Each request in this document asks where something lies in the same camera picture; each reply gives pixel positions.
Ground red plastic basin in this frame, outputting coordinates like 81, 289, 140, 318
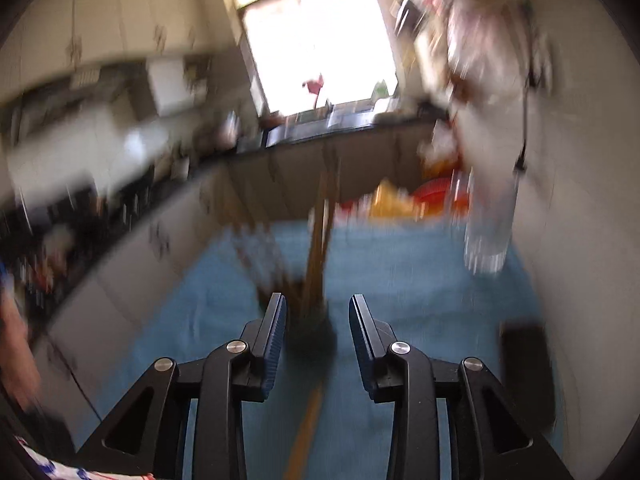
411, 177, 469, 218

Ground person's left hand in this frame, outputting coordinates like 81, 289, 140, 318
1, 288, 40, 411

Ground dark utensil holder cup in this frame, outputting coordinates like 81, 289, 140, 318
255, 278, 336, 361

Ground hanging plastic bags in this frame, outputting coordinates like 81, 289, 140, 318
405, 0, 527, 104

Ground kitchen window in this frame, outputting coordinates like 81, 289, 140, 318
241, 0, 399, 116

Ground pink hanging cloth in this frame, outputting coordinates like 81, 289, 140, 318
303, 75, 324, 108

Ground black smartphone brown case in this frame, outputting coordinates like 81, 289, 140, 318
499, 320, 555, 434

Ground wooden chopstick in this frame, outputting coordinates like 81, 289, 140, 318
283, 379, 326, 480
300, 158, 340, 318

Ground clear glass mug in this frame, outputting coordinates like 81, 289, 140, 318
445, 170, 521, 275

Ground black power cable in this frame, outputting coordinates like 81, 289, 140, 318
512, 0, 536, 174

